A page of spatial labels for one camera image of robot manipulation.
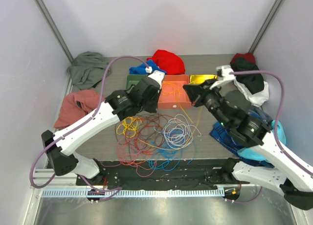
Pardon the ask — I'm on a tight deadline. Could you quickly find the dusty pink cloth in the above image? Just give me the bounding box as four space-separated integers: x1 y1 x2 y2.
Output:
53 90 104 130

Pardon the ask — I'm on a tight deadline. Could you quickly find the cyan cloth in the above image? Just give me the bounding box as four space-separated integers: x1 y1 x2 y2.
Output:
237 121 287 163

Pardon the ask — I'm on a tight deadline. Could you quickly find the pink cable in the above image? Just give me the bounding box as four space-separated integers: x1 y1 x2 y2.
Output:
117 136 157 178

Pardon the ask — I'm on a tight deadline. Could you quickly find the blue plaid cloth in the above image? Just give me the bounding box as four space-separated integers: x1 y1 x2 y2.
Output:
210 122 274 168

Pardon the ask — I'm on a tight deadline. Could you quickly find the white cloth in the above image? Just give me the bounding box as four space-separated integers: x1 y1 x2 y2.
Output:
234 79 269 107

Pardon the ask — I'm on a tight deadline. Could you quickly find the slotted cable duct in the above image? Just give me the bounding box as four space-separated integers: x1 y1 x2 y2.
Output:
41 188 224 198

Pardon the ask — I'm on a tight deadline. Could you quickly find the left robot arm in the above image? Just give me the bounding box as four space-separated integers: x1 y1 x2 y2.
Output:
42 76 162 185

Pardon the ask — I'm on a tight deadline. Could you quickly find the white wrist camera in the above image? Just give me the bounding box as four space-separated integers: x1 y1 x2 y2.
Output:
210 65 235 90
145 67 165 88

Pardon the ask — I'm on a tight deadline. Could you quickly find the black cloth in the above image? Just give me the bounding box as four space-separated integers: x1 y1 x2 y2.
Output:
230 57 265 94

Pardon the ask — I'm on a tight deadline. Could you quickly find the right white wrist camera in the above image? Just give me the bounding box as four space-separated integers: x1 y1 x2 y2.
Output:
210 65 235 90

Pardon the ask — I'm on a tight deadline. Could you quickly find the dark red cloth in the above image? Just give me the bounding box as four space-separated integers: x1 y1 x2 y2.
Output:
230 52 256 64

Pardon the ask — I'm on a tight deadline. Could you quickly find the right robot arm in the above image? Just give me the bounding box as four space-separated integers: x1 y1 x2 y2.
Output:
183 79 313 210

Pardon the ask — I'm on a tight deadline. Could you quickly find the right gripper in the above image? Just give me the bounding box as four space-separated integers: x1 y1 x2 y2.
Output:
184 78 230 128

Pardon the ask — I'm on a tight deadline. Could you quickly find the grey cloth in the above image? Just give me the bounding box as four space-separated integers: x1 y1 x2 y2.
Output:
67 51 109 90

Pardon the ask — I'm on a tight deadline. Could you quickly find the yellow cable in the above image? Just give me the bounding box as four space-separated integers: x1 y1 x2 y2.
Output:
115 116 145 139

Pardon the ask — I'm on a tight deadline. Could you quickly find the white cable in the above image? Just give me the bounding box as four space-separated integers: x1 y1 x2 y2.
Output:
153 113 202 149

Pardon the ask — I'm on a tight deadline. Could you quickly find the orange cable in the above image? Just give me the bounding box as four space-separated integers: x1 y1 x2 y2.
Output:
116 134 152 167

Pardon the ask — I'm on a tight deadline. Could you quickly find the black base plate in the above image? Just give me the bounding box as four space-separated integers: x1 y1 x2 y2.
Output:
46 158 250 190

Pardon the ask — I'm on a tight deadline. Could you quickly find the blue cable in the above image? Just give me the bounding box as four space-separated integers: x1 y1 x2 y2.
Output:
146 134 198 172

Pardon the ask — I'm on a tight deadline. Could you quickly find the brown cable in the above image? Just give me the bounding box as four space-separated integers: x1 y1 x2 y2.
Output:
123 113 167 147

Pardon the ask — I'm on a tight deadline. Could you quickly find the green drawer box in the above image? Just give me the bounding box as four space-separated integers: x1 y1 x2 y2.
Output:
125 74 147 90

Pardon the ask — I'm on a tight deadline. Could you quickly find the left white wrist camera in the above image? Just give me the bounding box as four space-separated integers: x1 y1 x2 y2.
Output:
145 67 165 88

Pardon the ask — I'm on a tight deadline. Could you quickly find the salmon drawer box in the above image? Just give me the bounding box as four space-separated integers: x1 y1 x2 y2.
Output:
157 74 191 110

